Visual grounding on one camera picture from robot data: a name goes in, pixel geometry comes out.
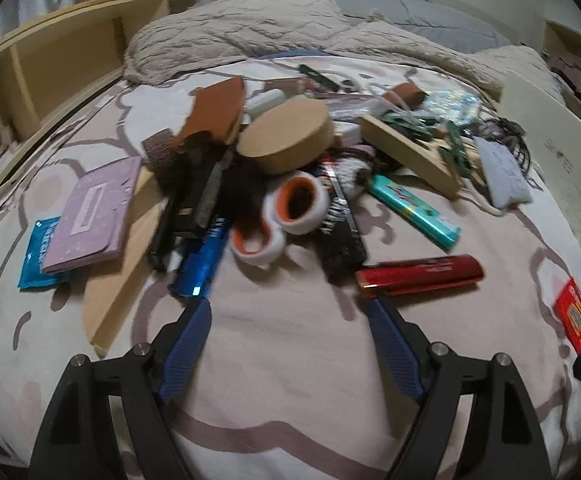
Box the teal rectangular packet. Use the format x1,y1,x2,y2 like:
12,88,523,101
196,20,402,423
368,174,461,252

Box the orange white scissors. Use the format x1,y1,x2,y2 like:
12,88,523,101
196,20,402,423
230,171,330,266

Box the blue shiny tube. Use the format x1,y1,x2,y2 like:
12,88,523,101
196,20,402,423
170,216,230,297

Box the red shiny rectangular case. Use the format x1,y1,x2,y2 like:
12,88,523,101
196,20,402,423
355,255,484,297

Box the light wooden board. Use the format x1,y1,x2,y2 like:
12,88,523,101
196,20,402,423
82,168,164,356

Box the black cosmetic packet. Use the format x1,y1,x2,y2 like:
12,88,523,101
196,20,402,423
314,156,367,283

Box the purple flat box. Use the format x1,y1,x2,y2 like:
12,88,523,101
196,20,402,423
42,156,143,273

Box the blue sachet packet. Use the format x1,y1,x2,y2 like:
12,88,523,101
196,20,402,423
18,217,70,290

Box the red small packet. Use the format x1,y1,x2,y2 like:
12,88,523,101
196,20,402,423
554,278,581,354

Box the grey text pouch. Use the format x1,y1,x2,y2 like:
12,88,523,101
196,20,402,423
475,138,532,209

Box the wooden block stand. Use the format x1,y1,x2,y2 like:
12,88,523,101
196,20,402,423
360,115,461,200

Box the green circuit board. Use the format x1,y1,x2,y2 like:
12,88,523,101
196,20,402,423
438,122,473,178

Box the brown leather pouch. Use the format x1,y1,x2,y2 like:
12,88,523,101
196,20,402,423
172,76,246,152

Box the round cork box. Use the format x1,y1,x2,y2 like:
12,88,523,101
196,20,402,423
236,98,335,176

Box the white storage box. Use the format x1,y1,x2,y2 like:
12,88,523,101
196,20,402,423
497,69,581,261

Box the floral fabric pouch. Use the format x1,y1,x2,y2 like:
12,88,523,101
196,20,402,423
423,90,481,127

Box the wooden shelf unit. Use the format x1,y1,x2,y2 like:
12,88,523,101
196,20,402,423
0,0,198,177

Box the beige fluffy blanket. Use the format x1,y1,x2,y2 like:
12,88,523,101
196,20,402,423
123,0,561,100

